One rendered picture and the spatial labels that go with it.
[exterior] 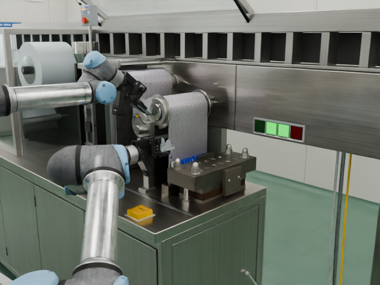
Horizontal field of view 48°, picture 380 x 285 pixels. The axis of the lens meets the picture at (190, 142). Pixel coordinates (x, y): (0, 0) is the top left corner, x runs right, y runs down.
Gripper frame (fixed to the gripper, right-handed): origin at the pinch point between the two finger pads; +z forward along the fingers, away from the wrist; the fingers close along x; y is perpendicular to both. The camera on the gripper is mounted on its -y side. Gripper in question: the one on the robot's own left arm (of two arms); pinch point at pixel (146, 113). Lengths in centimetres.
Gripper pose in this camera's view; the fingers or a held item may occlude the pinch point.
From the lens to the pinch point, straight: 179.1
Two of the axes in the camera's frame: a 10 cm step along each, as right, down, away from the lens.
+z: 5.5, 4.8, 6.8
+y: 4.5, -8.6, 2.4
